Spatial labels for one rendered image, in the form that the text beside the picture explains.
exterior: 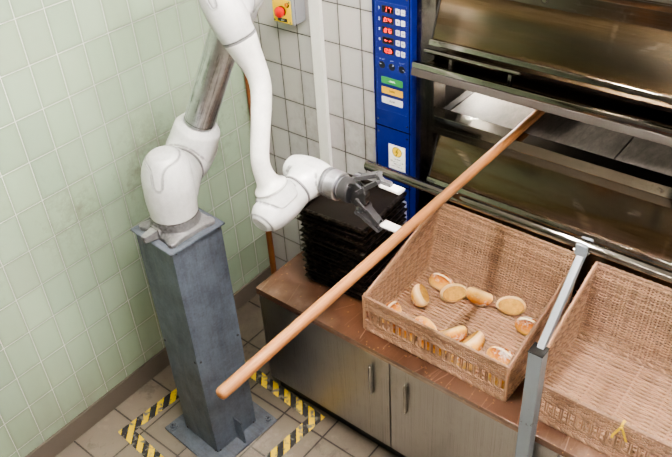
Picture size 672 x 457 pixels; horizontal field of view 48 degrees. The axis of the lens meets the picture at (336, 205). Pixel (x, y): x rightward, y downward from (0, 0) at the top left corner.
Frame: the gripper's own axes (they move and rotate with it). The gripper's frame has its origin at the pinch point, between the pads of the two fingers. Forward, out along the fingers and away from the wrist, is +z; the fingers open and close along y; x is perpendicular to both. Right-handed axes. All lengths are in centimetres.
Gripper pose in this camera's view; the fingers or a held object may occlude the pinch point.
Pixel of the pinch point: (399, 210)
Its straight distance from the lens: 209.6
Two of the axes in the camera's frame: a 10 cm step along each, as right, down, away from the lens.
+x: -6.3, 4.7, -6.1
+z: 7.7, 3.3, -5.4
